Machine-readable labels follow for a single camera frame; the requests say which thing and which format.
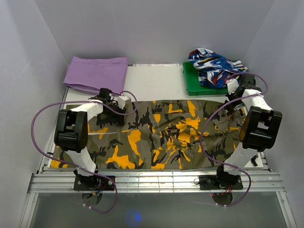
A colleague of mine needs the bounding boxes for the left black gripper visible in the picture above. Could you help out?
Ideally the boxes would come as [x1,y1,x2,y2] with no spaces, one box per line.
[103,103,127,126]

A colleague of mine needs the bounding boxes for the camouflage cargo trousers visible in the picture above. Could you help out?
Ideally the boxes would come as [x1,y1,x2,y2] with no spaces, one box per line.
[50,99,259,171]

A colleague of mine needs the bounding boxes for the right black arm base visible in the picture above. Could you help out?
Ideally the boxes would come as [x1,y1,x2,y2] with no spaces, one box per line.
[199,175,243,190]

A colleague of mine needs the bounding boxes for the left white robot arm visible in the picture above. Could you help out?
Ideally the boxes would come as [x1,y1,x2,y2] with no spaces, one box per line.
[54,88,131,190]

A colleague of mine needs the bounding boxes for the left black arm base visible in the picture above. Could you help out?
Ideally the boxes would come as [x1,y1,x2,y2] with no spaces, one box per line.
[73,175,115,191]

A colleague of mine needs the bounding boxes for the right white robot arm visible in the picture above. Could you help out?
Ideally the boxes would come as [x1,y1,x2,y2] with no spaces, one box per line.
[214,73,283,189]

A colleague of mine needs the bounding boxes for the folded purple trousers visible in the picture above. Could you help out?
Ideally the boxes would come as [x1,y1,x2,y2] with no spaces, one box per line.
[64,57,128,95]

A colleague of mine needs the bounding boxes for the blue white patterned garment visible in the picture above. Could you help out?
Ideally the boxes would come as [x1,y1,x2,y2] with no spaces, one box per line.
[188,48,247,89]

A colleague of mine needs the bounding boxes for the green plastic bin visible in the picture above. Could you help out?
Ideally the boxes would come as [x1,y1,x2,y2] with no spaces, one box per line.
[182,62,228,96]

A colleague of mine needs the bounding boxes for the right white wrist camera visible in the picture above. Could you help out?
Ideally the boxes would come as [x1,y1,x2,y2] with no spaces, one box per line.
[226,79,239,95]

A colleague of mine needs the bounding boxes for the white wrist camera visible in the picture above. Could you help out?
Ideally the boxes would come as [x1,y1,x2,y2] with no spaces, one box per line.
[226,79,239,95]
[117,95,131,109]

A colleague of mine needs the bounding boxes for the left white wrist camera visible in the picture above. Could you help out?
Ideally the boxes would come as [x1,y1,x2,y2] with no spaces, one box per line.
[117,95,131,109]

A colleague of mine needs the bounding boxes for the aluminium front rail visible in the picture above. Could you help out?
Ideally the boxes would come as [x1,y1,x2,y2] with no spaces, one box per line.
[28,169,285,193]

